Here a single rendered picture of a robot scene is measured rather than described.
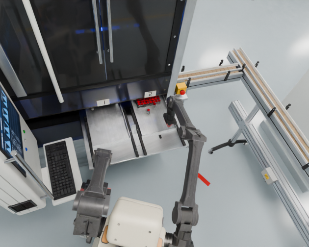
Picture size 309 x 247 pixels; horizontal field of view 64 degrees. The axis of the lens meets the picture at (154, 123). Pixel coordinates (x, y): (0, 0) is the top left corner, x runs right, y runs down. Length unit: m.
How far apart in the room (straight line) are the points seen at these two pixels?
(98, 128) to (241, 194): 1.63
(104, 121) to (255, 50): 2.96
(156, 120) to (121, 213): 0.95
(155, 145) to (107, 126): 0.37
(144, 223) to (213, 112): 2.29
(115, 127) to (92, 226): 1.05
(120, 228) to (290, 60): 3.78
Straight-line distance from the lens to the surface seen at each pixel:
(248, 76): 2.30
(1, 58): 1.45
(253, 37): 4.48
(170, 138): 1.77
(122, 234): 1.07
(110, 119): 1.83
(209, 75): 2.16
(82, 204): 0.82
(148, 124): 1.81
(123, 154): 1.69
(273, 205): 2.87
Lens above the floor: 2.40
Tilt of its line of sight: 56 degrees down
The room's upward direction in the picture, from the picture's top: 10 degrees clockwise
